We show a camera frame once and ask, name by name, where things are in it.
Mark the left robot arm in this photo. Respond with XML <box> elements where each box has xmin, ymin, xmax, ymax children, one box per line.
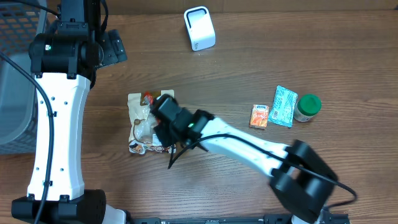
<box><xmin>11</xmin><ymin>0</ymin><xmax>130</xmax><ymax>224</ymax></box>

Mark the brown pantree snack bag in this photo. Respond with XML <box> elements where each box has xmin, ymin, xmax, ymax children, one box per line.
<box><xmin>127</xmin><ymin>90</ymin><xmax>174</xmax><ymax>155</ymax></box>

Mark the green lid jar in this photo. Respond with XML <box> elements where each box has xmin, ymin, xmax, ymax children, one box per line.
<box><xmin>294</xmin><ymin>94</ymin><xmax>322</xmax><ymax>122</ymax></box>

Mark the red snack stick packet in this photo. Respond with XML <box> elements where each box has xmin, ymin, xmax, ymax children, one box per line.
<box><xmin>141</xmin><ymin>91</ymin><xmax>154</xmax><ymax>105</ymax></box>

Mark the teal snack packet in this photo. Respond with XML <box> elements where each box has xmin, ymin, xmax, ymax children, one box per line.
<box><xmin>268</xmin><ymin>85</ymin><xmax>298</xmax><ymax>128</ymax></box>

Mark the orange small box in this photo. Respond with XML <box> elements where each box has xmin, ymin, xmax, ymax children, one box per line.
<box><xmin>249</xmin><ymin>105</ymin><xmax>269</xmax><ymax>129</ymax></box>

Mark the white barcode scanner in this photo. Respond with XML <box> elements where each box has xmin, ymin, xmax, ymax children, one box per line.
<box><xmin>183</xmin><ymin>6</ymin><xmax>216</xmax><ymax>52</ymax></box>

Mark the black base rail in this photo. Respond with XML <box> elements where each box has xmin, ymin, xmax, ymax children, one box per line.
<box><xmin>130</xmin><ymin>212</ymin><xmax>351</xmax><ymax>224</ymax></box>

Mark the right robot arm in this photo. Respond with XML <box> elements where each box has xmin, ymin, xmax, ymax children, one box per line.
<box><xmin>150</xmin><ymin>94</ymin><xmax>338</xmax><ymax>223</ymax></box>

